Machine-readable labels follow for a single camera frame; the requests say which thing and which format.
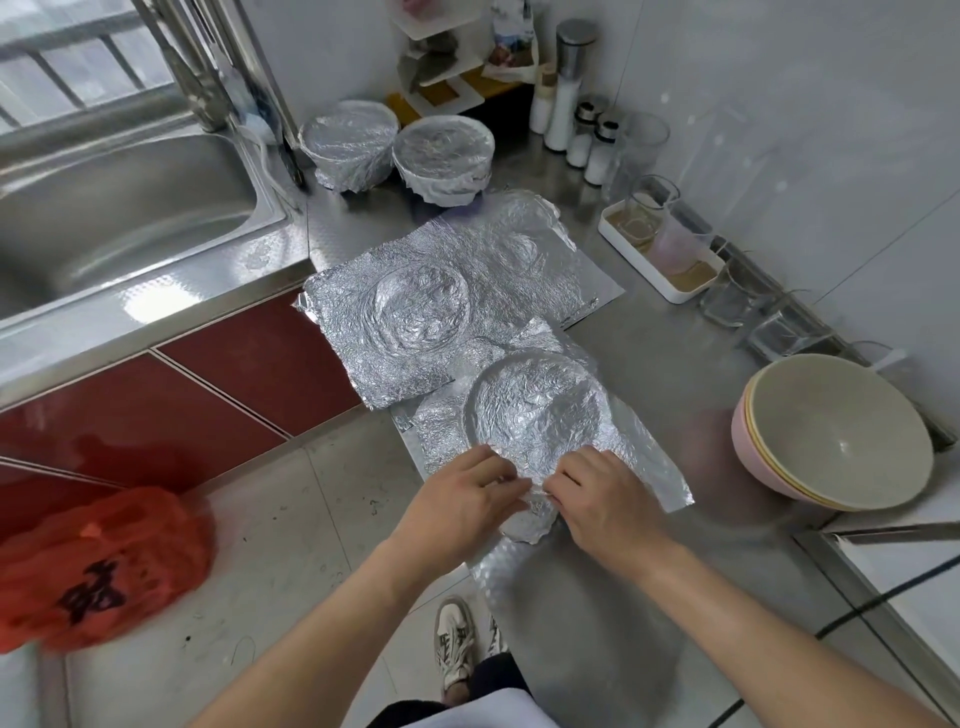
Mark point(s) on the person's right hand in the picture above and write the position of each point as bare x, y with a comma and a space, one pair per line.
608, 513

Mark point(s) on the person's left hand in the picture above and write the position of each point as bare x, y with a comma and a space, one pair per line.
458, 513

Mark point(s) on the foil-wrapped bowl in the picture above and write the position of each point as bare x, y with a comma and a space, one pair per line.
540, 405

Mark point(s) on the stack of aluminium foil sheets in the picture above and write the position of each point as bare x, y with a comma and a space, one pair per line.
450, 270

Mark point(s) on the foil-covered bowl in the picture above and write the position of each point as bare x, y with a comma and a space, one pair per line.
444, 158
348, 143

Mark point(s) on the person's right forearm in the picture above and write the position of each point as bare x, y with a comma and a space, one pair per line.
780, 638

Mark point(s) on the person's left forearm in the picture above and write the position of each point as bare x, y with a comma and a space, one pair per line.
315, 645

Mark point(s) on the person's left white shoe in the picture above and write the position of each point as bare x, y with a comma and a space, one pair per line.
456, 642

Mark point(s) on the person's white shoe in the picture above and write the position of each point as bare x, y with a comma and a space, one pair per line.
456, 642
495, 638

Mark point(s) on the person's right white shoe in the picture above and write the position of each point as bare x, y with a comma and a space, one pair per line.
495, 638

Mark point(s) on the person's dark trousers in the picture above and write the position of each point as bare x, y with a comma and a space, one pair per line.
480, 693

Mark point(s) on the red kitchen cabinet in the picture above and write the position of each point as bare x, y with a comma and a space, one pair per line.
263, 368

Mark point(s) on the white rectangular tray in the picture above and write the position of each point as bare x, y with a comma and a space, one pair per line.
627, 255

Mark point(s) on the pink translucent cup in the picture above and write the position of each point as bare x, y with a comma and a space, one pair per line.
680, 248

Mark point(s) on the white spoon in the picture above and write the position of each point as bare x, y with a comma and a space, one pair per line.
885, 357

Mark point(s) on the white shaker with black lid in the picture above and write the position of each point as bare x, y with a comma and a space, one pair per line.
581, 143
600, 161

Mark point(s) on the red plastic bag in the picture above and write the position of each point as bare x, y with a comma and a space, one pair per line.
98, 570

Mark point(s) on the tall white steel-capped bottle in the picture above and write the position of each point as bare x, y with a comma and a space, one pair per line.
564, 105

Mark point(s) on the small white tan-capped bottle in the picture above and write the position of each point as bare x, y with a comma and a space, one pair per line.
542, 105

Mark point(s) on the white dish brush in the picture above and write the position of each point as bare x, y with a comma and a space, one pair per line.
266, 128

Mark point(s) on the stainless steel sink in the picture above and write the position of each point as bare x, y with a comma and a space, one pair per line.
120, 210

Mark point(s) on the white corner shelf rack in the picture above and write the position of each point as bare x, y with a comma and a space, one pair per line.
443, 53

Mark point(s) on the colourful snack packet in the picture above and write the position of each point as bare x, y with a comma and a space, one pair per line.
510, 33

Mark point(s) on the steel faucet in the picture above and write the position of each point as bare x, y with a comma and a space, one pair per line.
188, 68

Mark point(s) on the metal window railing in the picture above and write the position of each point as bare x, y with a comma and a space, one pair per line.
75, 45

